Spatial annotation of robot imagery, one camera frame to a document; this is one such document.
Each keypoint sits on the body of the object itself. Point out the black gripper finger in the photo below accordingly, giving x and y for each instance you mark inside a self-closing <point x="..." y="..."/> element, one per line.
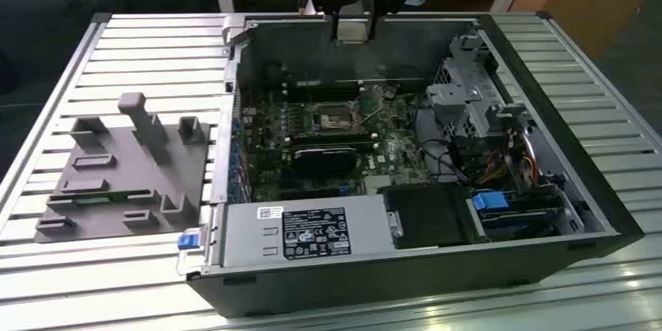
<point x="374" y="25"/>
<point x="337" y="25"/>

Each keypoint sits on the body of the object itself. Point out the silver square CPU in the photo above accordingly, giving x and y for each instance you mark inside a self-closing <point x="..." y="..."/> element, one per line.
<point x="354" y="34"/>

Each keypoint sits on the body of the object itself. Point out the RAM slot with white clips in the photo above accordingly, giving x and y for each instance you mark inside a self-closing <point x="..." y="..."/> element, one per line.
<point x="332" y="93"/>
<point x="332" y="83"/>
<point x="332" y="142"/>

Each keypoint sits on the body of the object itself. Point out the RAM slot with black clips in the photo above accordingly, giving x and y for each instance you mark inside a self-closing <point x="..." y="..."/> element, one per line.
<point x="332" y="137"/>
<point x="332" y="98"/>
<point x="332" y="88"/>

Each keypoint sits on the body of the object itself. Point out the CPU socket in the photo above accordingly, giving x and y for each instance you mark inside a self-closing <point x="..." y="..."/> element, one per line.
<point x="337" y="118"/>

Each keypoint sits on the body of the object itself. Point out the round coin cell battery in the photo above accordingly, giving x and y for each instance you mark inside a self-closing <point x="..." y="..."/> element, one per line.
<point x="392" y="93"/>

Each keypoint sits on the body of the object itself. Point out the grey case release latch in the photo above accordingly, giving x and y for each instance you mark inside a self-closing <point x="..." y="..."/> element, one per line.
<point x="233" y="26"/>

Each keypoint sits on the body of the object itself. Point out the silver metal drive cage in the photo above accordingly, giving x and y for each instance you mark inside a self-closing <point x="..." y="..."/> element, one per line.
<point x="456" y="102"/>

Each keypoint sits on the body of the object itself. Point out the green motherboard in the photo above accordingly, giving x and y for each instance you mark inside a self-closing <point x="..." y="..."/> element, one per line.
<point x="393" y="145"/>

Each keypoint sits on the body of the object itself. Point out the black rectangular card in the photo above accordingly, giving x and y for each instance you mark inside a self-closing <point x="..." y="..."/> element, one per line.
<point x="323" y="160"/>

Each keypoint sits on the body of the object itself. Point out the silver chipset heatsink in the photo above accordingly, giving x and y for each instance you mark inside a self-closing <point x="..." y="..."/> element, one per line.
<point x="377" y="183"/>

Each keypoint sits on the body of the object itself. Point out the black plastic disk bay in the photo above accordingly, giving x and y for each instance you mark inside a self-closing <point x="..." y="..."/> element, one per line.
<point x="429" y="214"/>

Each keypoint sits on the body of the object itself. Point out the hard disk in blue carrier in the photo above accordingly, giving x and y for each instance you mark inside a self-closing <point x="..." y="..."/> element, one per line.
<point x="489" y="204"/>

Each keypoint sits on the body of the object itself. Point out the grey power supply unit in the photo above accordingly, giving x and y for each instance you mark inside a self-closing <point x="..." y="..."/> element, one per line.
<point x="243" y="230"/>

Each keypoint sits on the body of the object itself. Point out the grey plastic parts rack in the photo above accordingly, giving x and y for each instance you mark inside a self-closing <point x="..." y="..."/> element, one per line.
<point x="119" y="191"/>

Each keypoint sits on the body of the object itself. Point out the blue plastic latch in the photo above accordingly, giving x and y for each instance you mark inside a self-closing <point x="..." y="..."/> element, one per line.
<point x="189" y="241"/>

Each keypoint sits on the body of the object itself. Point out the black PC case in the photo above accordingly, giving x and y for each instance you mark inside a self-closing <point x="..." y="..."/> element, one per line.
<point x="414" y="288"/>

